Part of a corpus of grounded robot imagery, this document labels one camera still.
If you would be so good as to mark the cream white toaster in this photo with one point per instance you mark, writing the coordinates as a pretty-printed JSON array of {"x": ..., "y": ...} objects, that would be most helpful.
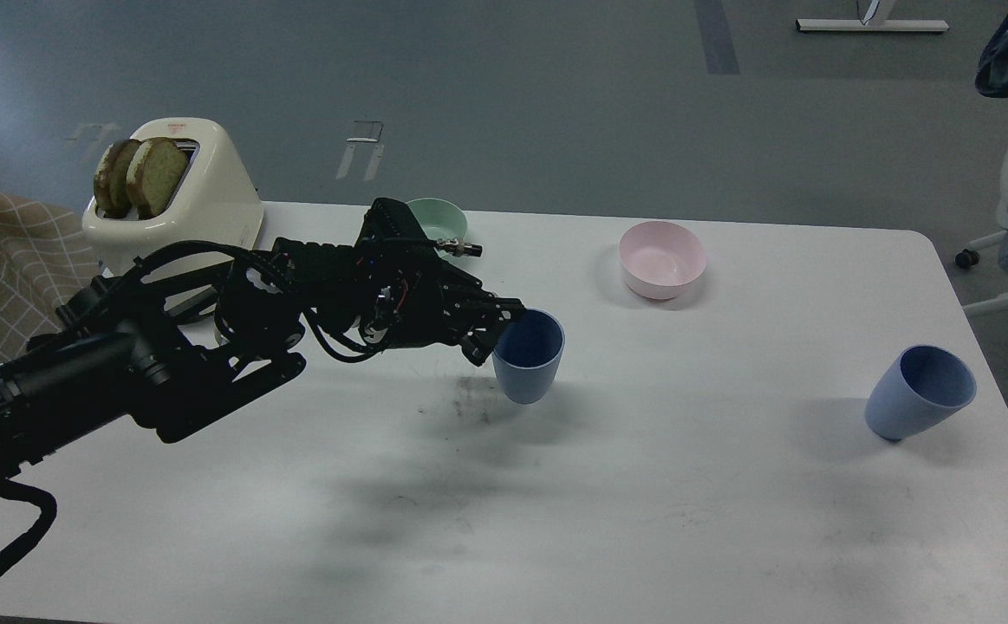
[{"x": 214, "y": 201}]

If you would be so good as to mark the toast slice left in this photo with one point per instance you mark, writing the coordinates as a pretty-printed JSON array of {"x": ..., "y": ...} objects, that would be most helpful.
[{"x": 110, "y": 179}]

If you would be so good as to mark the toast slice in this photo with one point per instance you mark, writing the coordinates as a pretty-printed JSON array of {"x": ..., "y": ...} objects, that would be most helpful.
[
  {"x": 155, "y": 171},
  {"x": 110, "y": 179}
]

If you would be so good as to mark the green bowl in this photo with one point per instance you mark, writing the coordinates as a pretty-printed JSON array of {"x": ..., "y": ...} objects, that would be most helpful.
[{"x": 439, "y": 218}]

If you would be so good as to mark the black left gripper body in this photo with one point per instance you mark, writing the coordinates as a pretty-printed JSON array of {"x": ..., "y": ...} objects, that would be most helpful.
[{"x": 412, "y": 297}]

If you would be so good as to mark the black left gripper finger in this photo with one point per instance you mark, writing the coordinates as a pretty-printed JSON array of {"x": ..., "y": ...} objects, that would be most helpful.
[{"x": 482, "y": 324}]

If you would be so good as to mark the dark blue cup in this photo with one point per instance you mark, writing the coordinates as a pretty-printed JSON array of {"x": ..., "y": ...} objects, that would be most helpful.
[{"x": 527, "y": 356}]

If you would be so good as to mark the toast slice right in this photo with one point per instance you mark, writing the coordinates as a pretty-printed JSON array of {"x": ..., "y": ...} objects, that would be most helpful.
[{"x": 155, "y": 171}]

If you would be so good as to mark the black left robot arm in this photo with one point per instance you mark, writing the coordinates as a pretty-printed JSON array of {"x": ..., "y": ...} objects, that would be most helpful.
[{"x": 196, "y": 330}]

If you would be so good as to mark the light blue cup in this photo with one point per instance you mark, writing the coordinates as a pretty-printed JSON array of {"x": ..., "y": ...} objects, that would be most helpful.
[{"x": 922, "y": 387}]

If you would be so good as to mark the pink bowl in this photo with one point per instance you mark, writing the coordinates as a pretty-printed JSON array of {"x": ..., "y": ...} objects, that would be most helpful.
[{"x": 660, "y": 261}]

